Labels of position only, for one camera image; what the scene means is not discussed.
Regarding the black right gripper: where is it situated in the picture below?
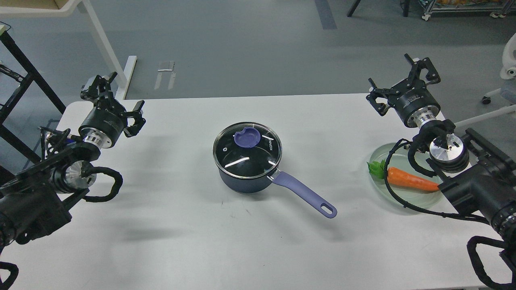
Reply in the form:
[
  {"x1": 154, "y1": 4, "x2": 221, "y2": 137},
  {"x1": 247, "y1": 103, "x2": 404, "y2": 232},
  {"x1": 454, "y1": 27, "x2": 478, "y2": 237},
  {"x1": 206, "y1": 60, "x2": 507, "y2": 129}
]
[{"x1": 366, "y1": 53, "x2": 441, "y2": 128}]

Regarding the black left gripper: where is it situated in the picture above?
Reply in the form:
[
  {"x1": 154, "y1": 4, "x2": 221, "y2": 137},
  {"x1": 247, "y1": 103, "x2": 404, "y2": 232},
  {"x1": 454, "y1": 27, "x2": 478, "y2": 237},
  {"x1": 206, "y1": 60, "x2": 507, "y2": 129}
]
[{"x1": 79, "y1": 72, "x2": 146, "y2": 149}]

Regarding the glass pot lid blue knob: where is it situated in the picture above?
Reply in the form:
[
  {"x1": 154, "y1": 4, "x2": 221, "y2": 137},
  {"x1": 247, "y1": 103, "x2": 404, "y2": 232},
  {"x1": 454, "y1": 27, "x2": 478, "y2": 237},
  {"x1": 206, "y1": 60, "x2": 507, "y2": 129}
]
[{"x1": 212, "y1": 122, "x2": 282, "y2": 179}]

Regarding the blue saucepan with handle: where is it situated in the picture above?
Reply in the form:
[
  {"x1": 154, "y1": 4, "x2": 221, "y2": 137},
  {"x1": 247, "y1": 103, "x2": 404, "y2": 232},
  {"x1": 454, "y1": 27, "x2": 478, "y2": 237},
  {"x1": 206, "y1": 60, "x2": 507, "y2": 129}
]
[{"x1": 213, "y1": 122, "x2": 338, "y2": 219}]

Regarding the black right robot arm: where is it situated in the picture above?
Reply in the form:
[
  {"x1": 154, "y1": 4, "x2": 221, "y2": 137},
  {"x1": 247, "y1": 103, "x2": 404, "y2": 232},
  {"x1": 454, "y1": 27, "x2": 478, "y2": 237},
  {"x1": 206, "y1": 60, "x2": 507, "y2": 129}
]
[{"x1": 366, "y1": 54, "x2": 516, "y2": 290}]

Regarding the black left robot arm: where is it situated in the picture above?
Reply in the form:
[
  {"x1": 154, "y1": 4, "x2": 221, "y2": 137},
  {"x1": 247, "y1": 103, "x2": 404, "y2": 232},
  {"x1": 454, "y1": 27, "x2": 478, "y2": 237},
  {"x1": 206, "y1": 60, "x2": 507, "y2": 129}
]
[{"x1": 0, "y1": 72, "x2": 146, "y2": 249}]

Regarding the clear glass plate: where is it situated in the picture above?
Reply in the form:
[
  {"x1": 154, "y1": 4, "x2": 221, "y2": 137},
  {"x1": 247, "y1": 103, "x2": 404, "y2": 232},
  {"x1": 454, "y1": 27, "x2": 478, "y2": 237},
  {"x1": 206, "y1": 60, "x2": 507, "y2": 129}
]
[{"x1": 366, "y1": 143, "x2": 443, "y2": 209}]

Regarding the orange toy carrot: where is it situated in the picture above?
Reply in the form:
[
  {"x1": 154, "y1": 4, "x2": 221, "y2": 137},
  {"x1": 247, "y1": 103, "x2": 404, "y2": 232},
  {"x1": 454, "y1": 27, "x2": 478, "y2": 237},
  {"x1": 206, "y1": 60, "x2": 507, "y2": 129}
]
[{"x1": 367, "y1": 160, "x2": 440, "y2": 192}]

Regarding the black metal rack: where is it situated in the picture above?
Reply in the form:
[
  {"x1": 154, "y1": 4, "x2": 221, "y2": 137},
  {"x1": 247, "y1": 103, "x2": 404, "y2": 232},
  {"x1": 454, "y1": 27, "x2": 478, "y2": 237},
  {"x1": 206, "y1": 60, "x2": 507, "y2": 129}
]
[{"x1": 0, "y1": 23, "x2": 66, "y2": 163}]

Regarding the white office chair base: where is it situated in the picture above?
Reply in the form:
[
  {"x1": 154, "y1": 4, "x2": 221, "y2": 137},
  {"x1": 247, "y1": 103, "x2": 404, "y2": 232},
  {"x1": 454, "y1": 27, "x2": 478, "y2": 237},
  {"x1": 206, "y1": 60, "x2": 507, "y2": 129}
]
[{"x1": 455, "y1": 35, "x2": 516, "y2": 127}]

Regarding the wheeled metal cart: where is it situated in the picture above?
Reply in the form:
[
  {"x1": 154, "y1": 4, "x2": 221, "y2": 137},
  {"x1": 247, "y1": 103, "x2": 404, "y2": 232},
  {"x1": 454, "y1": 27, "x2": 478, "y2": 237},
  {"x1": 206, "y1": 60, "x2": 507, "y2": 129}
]
[{"x1": 418, "y1": 0, "x2": 515, "y2": 21}]

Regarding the white desk frame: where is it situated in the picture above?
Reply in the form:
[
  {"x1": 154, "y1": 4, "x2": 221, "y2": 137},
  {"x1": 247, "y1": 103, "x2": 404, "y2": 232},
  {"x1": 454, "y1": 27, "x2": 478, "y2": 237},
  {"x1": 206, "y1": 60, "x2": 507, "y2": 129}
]
[{"x1": 1, "y1": 0, "x2": 141, "y2": 104}]

